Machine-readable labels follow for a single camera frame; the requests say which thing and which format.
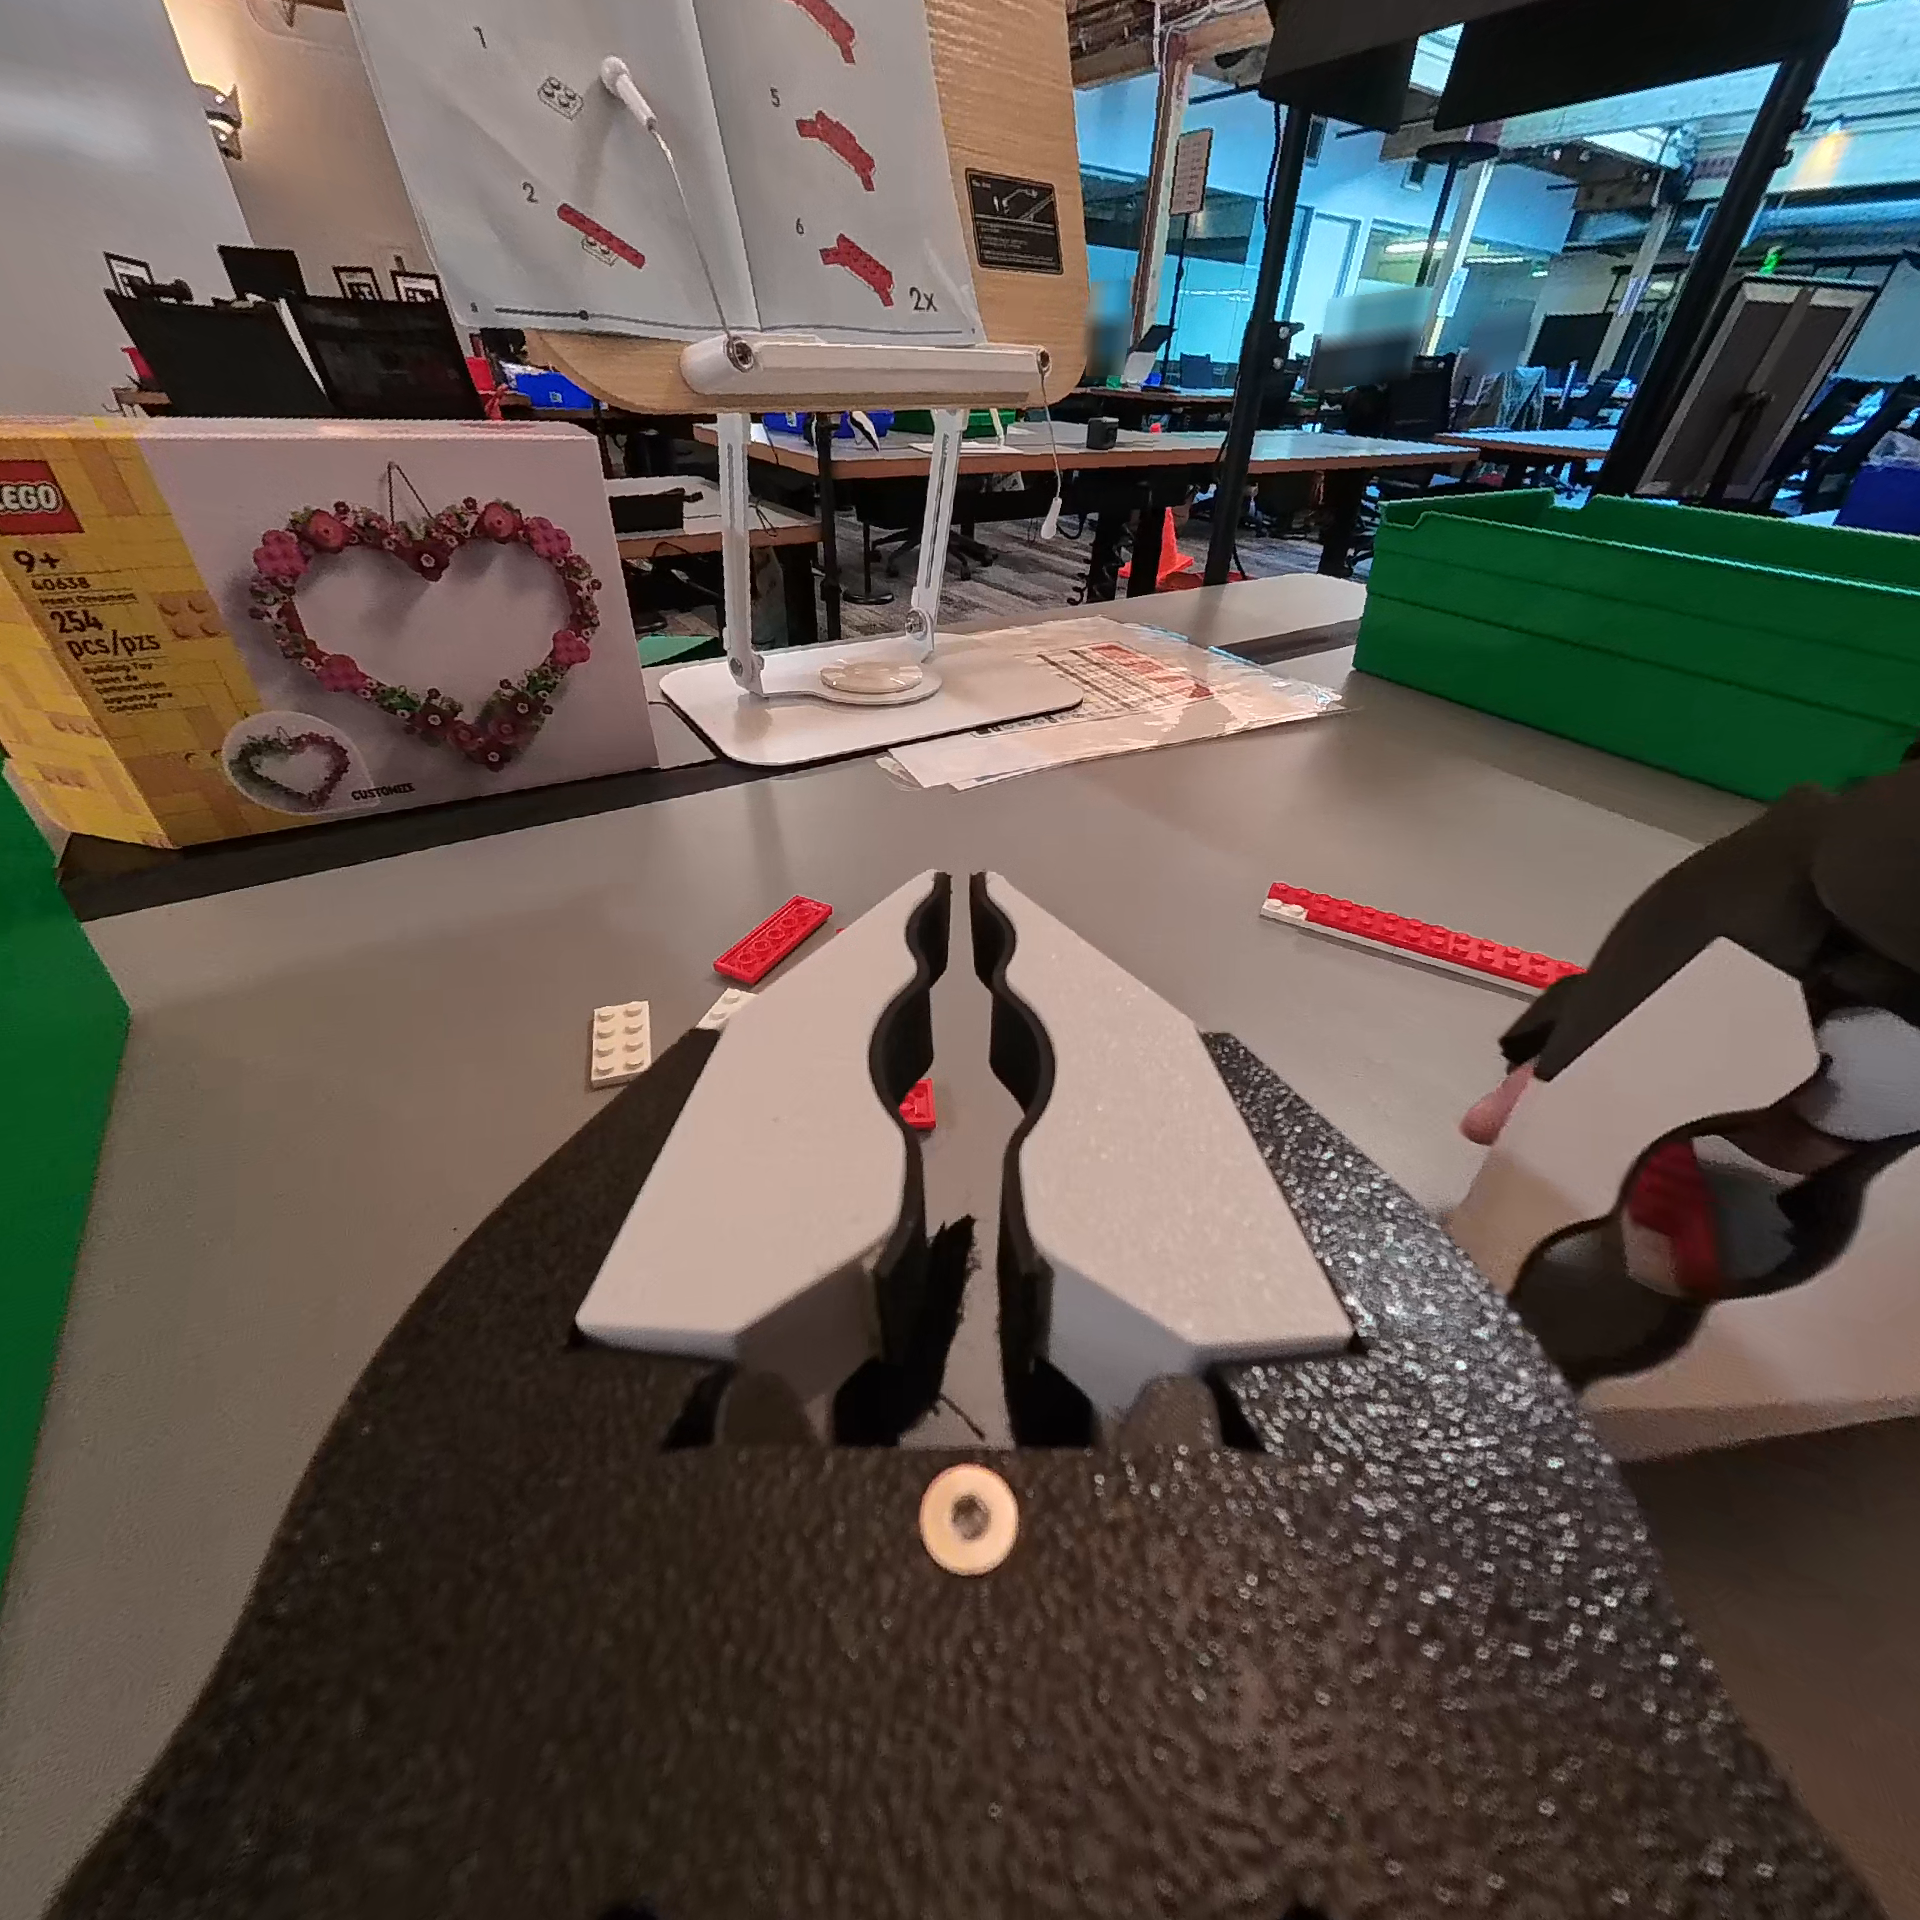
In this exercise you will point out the black floor lamp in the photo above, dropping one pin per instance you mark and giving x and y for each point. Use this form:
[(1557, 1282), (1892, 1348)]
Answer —
[(1459, 152)]

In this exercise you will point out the person's right hand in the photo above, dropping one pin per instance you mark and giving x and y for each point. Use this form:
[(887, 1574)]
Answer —
[(1497, 1107)]

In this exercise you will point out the red curved toy brick piece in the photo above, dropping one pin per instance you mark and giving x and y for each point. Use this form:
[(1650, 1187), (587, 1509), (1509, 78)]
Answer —
[(924, 1107)]

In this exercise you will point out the wooden post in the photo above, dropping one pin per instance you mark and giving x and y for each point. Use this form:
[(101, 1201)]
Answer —
[(1160, 232)]

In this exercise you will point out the green plastic bin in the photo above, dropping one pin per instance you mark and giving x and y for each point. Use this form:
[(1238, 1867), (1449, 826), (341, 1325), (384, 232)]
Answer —
[(1650, 722), (1728, 560), (51, 1126)]

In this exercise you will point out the yellow white toy set box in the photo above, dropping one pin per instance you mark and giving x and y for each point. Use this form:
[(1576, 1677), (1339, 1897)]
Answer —
[(198, 481)]

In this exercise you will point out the black metal frame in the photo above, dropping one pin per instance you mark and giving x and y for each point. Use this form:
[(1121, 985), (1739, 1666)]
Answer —
[(1274, 300)]

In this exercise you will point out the red white toy brick frame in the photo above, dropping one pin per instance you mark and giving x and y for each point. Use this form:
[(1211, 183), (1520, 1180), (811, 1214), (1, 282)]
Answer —
[(1397, 929)]

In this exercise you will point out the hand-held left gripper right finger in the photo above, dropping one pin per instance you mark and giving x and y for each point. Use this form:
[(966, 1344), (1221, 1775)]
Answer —
[(1168, 1201)]

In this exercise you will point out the orange traffic cone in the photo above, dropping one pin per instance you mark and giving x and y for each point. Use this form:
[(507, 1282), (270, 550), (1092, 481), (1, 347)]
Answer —
[(1168, 553)]

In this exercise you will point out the black computer monitor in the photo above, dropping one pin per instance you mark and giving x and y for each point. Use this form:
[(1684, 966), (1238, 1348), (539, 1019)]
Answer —
[(262, 277)]

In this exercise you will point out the long office desk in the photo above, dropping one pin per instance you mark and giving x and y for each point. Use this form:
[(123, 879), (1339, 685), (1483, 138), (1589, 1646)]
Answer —
[(1140, 447)]

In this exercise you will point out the clear sleeve with papers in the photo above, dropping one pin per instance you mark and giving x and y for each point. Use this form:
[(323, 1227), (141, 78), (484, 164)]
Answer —
[(1201, 703)]

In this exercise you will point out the open instruction booklet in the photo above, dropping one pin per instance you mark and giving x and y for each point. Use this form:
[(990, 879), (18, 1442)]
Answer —
[(443, 152)]

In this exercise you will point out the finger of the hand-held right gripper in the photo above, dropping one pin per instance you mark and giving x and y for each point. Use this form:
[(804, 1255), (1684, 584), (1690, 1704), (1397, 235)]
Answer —
[(1796, 1348), (1650, 1081)]

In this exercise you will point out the red wide toy brick plate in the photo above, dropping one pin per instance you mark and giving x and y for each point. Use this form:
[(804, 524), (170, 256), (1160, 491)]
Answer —
[(770, 945)]

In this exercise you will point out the grey panel on stand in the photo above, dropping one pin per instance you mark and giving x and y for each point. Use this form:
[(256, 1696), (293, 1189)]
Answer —
[(1756, 389)]

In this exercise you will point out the black screen panel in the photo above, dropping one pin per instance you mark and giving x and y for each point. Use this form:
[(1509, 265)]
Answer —
[(394, 359), (211, 359)]

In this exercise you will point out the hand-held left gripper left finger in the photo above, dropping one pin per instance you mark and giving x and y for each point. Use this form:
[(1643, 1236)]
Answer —
[(749, 1201)]

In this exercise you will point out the wooden book stand white base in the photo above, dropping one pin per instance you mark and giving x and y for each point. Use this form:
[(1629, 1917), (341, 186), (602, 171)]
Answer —
[(1007, 91)]

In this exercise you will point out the white rectangular toy brick plate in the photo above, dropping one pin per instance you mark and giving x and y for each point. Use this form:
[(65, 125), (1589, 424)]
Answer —
[(614, 1047), (728, 1007)]

